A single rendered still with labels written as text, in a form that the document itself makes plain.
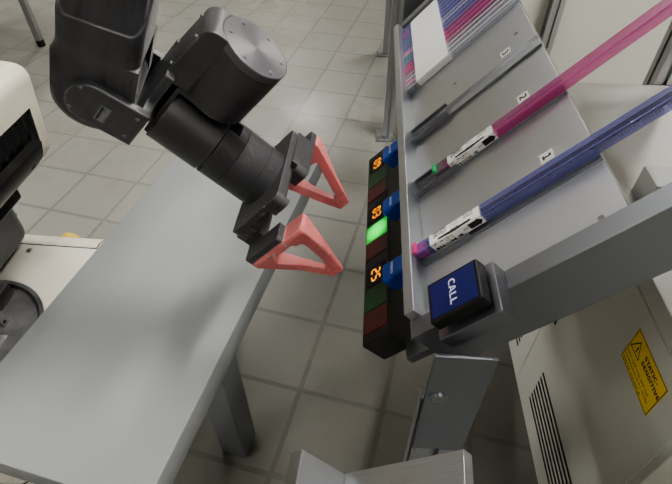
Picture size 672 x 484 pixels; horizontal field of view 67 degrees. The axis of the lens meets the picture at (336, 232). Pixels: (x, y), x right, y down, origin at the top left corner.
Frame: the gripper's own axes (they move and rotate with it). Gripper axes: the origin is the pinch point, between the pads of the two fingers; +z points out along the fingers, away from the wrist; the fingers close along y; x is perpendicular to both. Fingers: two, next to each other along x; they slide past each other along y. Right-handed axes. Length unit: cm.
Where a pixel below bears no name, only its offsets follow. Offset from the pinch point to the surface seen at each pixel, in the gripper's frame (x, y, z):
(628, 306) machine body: -12.4, 9.1, 42.1
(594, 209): -20.6, -5.2, 8.9
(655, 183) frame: -23.0, 22.5, 37.5
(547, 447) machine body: 16, 7, 69
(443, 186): -7.3, 9.2, 8.9
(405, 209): -3.4, 6.5, 6.8
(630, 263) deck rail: -20.9, -9.6, 11.2
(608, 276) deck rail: -19.0, -9.5, 11.5
